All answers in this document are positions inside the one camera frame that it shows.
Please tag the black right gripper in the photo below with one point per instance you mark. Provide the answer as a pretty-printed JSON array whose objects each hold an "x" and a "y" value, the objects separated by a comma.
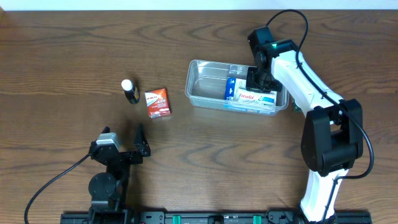
[{"x": 257, "y": 82}]

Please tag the small white-capped dark bottle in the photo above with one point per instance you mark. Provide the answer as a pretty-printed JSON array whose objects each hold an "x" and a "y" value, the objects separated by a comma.
[{"x": 131, "y": 91}]

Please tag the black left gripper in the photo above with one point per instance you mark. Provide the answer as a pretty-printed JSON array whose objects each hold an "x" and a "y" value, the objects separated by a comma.
[{"x": 125, "y": 152}]

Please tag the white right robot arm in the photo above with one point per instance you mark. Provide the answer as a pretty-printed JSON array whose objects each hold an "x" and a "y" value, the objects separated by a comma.
[{"x": 331, "y": 139}]

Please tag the blue Kool Fever box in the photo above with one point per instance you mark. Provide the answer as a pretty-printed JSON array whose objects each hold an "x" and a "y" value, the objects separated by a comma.
[{"x": 232, "y": 86}]

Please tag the clear plastic container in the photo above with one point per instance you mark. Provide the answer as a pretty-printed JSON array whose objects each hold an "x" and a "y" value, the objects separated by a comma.
[{"x": 206, "y": 84}]

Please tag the white Panadol box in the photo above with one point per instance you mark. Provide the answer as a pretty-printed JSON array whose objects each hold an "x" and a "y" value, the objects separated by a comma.
[{"x": 251, "y": 97}]

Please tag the black mounting rail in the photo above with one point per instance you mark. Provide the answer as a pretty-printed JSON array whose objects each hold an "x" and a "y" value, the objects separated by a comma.
[{"x": 270, "y": 217}]

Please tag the red orange small box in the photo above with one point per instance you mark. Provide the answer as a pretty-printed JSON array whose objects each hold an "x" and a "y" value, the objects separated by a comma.
[{"x": 157, "y": 103}]

